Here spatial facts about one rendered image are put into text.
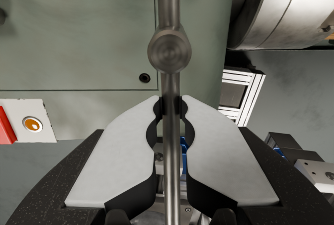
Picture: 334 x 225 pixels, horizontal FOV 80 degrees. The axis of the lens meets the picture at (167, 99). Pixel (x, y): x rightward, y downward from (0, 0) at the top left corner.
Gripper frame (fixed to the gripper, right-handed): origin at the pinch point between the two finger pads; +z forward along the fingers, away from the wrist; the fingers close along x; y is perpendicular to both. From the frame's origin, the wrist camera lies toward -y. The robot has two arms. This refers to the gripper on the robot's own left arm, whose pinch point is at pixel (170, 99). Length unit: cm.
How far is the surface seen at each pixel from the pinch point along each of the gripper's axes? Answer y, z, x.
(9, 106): 6.9, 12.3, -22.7
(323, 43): 17, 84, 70
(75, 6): -5.2, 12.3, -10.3
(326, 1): -4.6, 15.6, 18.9
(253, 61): 42, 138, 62
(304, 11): -3.6, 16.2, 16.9
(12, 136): 11.8, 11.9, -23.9
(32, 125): 10.1, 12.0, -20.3
